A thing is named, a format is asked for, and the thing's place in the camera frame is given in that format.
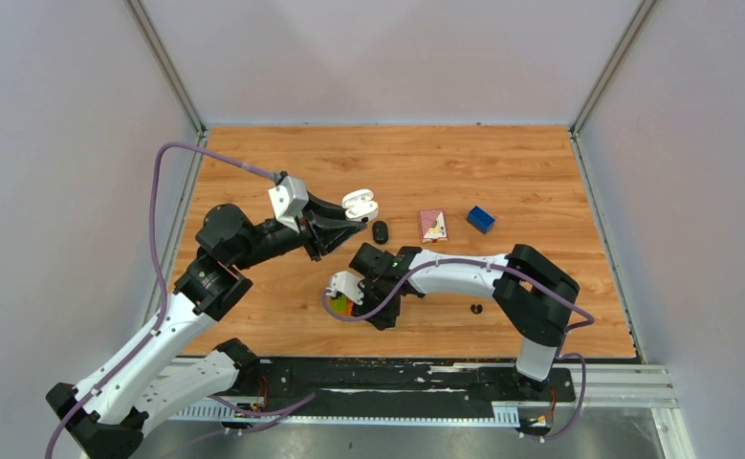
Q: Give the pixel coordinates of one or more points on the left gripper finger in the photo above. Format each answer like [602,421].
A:
[321,209]
[331,234]

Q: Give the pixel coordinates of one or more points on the white earbud charging case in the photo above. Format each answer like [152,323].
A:
[360,205]

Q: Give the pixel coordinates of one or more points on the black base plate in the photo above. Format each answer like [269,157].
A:
[398,386]

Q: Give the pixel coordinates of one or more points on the orange half ring block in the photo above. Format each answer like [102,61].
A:
[350,307]

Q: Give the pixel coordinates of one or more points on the green toy brick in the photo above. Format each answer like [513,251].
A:
[338,304]

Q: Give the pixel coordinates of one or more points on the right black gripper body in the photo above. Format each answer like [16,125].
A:
[373,297]

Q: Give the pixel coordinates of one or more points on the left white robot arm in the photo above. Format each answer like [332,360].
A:
[110,412]

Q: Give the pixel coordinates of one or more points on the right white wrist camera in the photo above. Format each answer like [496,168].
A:
[346,284]

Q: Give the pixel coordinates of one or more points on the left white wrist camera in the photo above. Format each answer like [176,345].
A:
[288,200]

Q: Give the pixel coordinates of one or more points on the black earbud case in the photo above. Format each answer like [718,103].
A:
[380,232]

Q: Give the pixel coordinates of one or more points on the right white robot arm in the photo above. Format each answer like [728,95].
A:
[536,296]

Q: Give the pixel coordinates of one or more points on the blue toy brick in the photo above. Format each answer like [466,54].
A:
[480,219]

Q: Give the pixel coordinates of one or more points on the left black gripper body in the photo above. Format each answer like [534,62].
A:
[307,234]

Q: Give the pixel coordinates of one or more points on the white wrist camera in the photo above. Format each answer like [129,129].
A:
[288,200]
[346,284]

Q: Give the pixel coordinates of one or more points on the playing card box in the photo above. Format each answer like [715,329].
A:
[432,225]

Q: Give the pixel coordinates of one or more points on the slotted cable duct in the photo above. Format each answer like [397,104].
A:
[493,415]

